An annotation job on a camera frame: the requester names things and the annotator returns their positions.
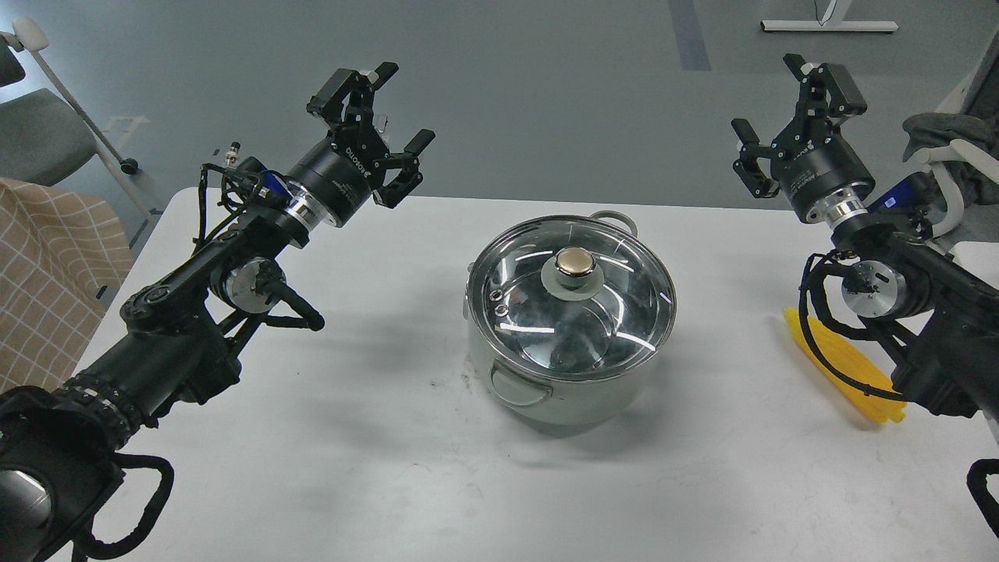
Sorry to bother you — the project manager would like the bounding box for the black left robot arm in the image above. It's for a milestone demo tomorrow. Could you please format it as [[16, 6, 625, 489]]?
[[1, 62, 435, 561]]

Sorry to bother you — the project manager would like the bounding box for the white desk foot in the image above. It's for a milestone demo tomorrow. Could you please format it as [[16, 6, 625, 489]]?
[[759, 1, 899, 34]]

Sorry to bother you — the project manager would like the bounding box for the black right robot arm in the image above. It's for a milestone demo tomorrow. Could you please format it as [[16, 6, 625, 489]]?
[[731, 53, 997, 419]]

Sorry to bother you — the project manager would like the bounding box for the glass pot lid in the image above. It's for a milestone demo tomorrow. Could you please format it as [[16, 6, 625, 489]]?
[[465, 215, 677, 382]]

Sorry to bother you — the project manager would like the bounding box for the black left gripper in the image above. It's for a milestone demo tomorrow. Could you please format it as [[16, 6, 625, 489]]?
[[286, 62, 436, 227]]

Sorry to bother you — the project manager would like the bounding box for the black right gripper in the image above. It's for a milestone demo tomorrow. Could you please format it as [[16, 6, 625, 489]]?
[[731, 53, 876, 224]]

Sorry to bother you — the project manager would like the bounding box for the yellow corn cob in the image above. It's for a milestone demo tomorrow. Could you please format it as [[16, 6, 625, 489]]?
[[782, 307, 905, 424]]

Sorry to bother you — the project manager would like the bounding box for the white chair with grey cloth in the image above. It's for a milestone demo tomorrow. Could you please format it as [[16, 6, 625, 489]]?
[[903, 35, 998, 248]]

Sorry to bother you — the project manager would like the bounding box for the pale green steel pot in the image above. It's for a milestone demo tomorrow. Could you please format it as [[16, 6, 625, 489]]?
[[463, 210, 677, 426]]

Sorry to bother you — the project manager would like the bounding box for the beige checkered cloth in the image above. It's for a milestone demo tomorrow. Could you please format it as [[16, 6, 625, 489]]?
[[1, 178, 134, 391]]

